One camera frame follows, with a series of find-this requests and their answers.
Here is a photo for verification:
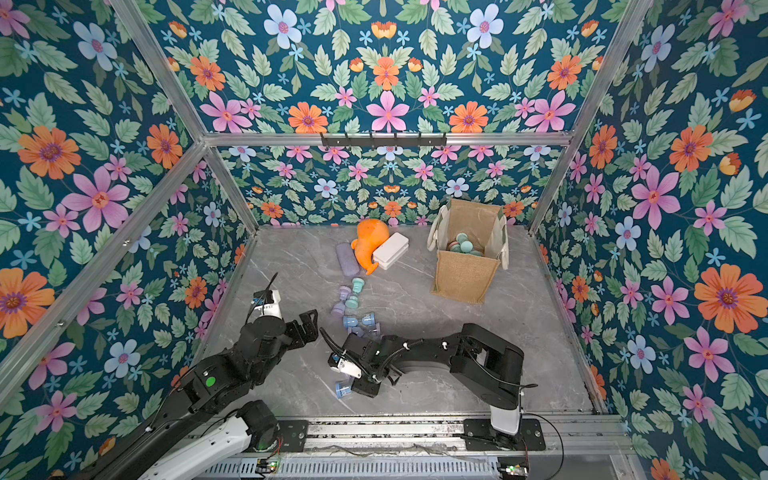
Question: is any teal hourglass front pair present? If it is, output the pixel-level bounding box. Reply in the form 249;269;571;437
447;232;483;256

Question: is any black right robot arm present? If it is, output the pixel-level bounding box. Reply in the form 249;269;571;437
320;323;532;436

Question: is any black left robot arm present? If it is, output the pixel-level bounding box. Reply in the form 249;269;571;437
72;310;319;479

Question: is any purple hourglass upper left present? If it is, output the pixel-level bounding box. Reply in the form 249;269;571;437
331;285;352;319

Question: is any teal hourglass upper left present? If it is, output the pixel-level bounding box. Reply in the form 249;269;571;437
345;277;365;310

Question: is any jute canvas tote bag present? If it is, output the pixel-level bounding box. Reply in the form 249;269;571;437
427;199;509;304

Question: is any white rectangular box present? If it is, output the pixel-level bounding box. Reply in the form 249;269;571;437
373;233;409;270

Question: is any orange plush toy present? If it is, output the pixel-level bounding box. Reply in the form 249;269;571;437
351;219;390;275

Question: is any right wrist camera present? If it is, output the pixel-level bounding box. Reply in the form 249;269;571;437
332;359;362;379

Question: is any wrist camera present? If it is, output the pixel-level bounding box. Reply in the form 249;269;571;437
248;272;282;318
332;359;362;379

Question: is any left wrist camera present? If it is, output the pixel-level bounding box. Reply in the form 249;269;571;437
248;272;282;318

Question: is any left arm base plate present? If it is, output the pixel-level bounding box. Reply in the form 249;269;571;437
251;420;309;454

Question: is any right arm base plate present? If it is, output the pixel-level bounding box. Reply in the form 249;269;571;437
459;418;546;452

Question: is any black wall hook rail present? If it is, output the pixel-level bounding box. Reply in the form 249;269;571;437
320;133;448;148

